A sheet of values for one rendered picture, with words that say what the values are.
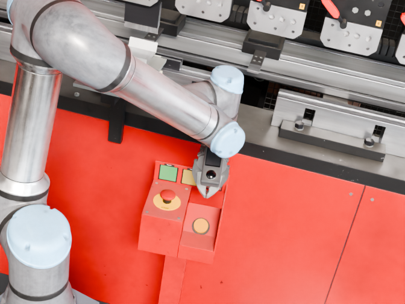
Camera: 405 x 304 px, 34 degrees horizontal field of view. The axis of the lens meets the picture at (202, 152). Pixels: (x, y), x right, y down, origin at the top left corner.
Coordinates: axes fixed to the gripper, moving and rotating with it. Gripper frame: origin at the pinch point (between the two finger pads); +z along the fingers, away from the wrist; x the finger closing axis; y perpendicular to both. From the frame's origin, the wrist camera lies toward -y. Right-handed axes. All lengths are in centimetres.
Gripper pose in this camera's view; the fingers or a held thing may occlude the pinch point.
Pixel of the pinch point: (205, 195)
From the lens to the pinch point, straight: 168.0
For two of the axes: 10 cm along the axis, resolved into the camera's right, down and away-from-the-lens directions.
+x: -9.8, -1.9, 0.3
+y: 1.4, -6.0, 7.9
